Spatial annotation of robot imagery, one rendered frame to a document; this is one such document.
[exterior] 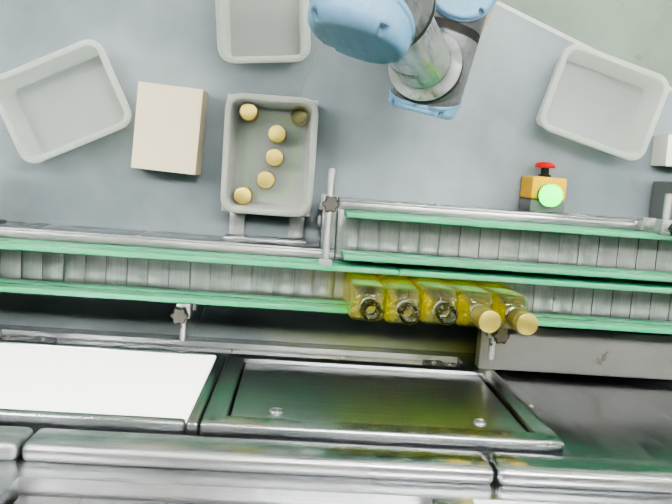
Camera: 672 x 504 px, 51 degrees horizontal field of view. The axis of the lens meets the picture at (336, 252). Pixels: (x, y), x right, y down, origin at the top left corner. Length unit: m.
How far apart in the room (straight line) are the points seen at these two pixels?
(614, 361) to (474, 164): 0.47
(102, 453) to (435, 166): 0.88
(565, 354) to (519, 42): 0.62
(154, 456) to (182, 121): 0.71
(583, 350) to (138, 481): 0.91
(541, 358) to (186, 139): 0.79
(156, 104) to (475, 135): 0.63
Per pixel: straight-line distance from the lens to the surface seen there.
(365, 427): 0.93
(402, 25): 0.76
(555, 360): 1.43
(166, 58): 1.46
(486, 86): 1.48
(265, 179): 1.36
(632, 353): 1.49
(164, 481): 0.84
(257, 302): 1.24
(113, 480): 0.84
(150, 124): 1.38
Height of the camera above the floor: 2.17
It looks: 83 degrees down
